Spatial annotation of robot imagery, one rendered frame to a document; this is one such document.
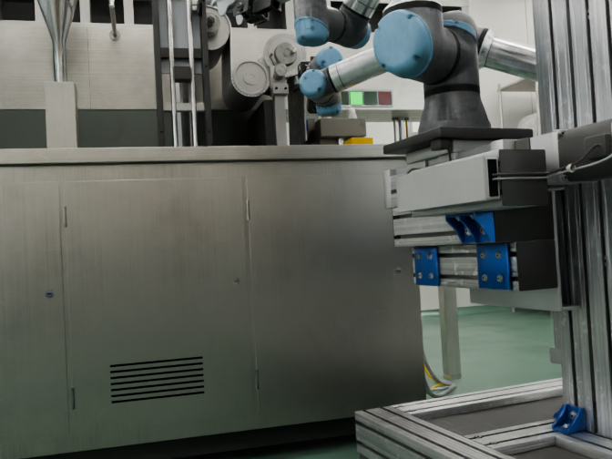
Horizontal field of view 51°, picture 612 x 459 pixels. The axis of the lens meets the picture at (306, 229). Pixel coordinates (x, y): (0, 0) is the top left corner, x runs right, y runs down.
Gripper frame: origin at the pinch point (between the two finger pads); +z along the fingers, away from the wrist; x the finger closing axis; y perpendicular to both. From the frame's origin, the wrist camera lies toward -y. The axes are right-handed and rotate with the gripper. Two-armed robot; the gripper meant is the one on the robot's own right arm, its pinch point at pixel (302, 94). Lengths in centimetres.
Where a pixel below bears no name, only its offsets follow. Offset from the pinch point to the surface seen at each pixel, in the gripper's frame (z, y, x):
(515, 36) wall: 263, 116, -258
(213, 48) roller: -2.0, 14.3, 29.7
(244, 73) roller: -2.8, 6.1, 20.0
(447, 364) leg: 47, -106, -71
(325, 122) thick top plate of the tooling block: -6.5, -11.0, -5.7
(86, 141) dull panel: 30, -10, 72
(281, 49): -5.2, 13.5, 7.6
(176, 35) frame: -12.6, 14.5, 42.3
